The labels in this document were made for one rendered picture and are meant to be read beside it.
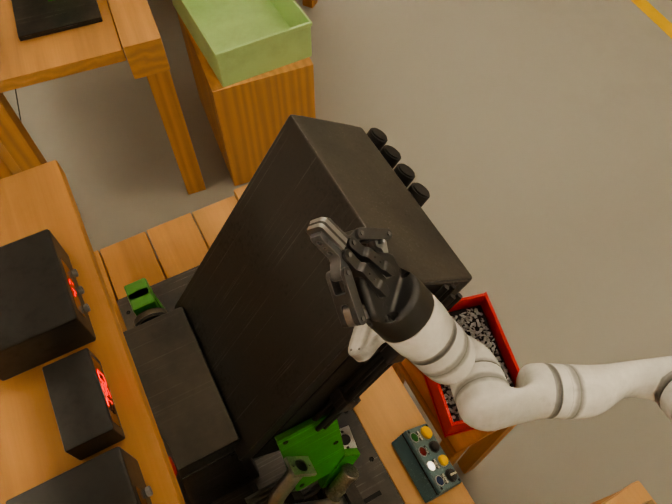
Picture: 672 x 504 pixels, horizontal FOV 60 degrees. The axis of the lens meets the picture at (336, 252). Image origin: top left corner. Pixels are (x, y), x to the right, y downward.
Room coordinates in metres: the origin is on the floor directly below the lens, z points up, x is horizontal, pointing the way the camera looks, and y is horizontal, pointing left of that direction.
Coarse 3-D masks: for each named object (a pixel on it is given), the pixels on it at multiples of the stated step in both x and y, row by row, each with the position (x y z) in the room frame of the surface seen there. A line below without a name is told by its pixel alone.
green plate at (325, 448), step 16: (288, 432) 0.26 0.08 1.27; (304, 432) 0.27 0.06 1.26; (320, 432) 0.27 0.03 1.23; (336, 432) 0.28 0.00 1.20; (288, 448) 0.25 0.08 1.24; (304, 448) 0.25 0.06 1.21; (320, 448) 0.26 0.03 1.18; (336, 448) 0.27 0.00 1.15; (320, 464) 0.24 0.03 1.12; (336, 464) 0.25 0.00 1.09; (304, 480) 0.22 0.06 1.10
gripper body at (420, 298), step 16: (384, 256) 0.32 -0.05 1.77; (400, 272) 0.32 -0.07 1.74; (368, 288) 0.28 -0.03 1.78; (400, 288) 0.30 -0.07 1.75; (416, 288) 0.29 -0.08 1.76; (368, 304) 0.26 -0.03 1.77; (384, 304) 0.27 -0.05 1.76; (400, 304) 0.27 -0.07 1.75; (416, 304) 0.27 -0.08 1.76; (432, 304) 0.28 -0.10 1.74; (368, 320) 0.26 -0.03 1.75; (384, 320) 0.26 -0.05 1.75; (400, 320) 0.26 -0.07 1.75; (416, 320) 0.26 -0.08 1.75; (384, 336) 0.25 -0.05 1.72; (400, 336) 0.25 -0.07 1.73
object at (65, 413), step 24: (72, 360) 0.27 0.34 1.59; (96, 360) 0.29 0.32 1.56; (48, 384) 0.24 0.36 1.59; (72, 384) 0.24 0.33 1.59; (96, 384) 0.24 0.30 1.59; (72, 408) 0.21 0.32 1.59; (96, 408) 0.21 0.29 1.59; (72, 432) 0.18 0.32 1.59; (96, 432) 0.18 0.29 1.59; (120, 432) 0.19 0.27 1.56
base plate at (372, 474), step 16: (192, 272) 0.79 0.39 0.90; (160, 288) 0.74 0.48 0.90; (176, 288) 0.74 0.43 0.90; (128, 304) 0.70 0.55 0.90; (128, 320) 0.65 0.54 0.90; (352, 416) 0.40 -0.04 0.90; (352, 432) 0.36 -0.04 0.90; (368, 448) 0.32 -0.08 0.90; (256, 464) 0.29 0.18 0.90; (272, 464) 0.29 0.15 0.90; (368, 464) 0.29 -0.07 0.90; (256, 480) 0.25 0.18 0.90; (272, 480) 0.25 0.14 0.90; (368, 480) 0.25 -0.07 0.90; (384, 480) 0.25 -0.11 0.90; (224, 496) 0.22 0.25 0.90; (240, 496) 0.22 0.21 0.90; (368, 496) 0.22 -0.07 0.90; (384, 496) 0.22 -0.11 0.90; (400, 496) 0.22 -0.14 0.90
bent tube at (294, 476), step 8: (288, 456) 0.24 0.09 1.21; (296, 456) 0.24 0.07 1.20; (304, 456) 0.24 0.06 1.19; (288, 464) 0.22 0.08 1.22; (296, 464) 0.23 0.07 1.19; (304, 464) 0.23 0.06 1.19; (312, 464) 0.23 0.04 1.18; (288, 472) 0.21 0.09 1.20; (296, 472) 0.21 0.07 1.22; (304, 472) 0.21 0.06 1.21; (312, 472) 0.21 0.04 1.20; (280, 480) 0.20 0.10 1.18; (288, 480) 0.20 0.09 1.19; (296, 480) 0.20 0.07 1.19; (280, 488) 0.19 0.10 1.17; (288, 488) 0.19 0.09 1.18; (272, 496) 0.18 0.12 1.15; (280, 496) 0.18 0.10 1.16
